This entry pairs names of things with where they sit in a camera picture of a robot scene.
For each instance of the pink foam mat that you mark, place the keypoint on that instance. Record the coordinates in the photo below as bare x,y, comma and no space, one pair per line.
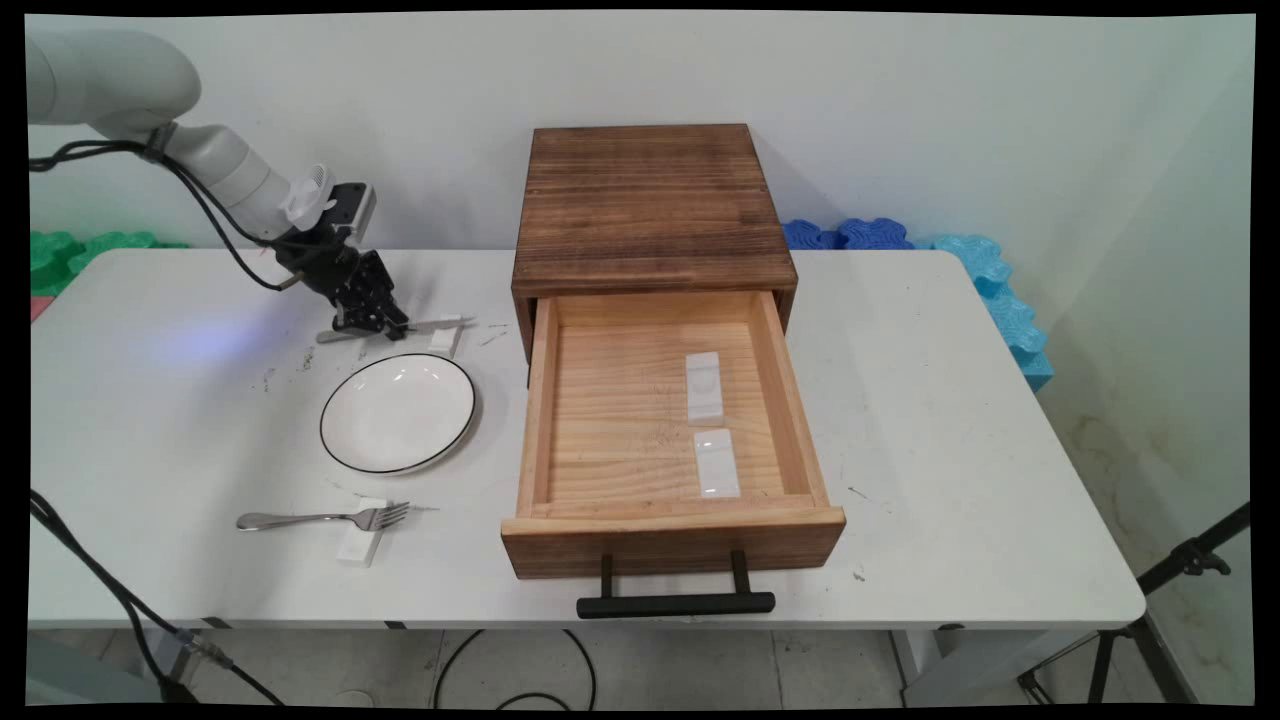
38,308

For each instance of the grey table leg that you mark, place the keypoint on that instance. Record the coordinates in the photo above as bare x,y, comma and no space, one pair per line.
960,665
165,665

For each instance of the silver fork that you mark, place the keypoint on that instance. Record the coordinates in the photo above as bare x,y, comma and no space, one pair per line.
320,518

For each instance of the light wooden drawer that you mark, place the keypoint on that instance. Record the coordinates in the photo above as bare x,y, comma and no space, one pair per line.
620,420

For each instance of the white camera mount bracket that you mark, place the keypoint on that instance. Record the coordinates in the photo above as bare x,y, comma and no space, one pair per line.
308,195

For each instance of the white plate with black rim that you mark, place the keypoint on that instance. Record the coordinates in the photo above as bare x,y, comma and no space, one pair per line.
398,412

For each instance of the silver table knife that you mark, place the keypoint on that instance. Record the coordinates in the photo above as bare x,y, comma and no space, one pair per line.
440,324

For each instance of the dark wooden drawer cabinet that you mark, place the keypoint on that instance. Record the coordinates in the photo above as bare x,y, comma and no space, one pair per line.
650,210

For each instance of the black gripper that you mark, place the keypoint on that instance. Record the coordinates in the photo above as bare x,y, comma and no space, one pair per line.
335,265

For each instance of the black tripod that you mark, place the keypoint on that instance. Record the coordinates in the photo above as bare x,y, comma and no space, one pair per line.
1140,625

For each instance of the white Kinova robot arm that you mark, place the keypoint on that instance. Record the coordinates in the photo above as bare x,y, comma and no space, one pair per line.
130,85

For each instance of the green foam mat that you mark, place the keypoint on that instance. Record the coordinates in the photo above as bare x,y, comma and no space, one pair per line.
60,255

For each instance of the light blue foam mat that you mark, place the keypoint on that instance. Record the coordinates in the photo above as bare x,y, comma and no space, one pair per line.
1005,310

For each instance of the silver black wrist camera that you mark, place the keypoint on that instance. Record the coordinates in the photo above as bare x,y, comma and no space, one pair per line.
352,208

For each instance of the white ceramic cutlery rest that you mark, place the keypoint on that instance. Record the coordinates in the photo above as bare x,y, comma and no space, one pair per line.
358,548
705,390
443,342
717,465

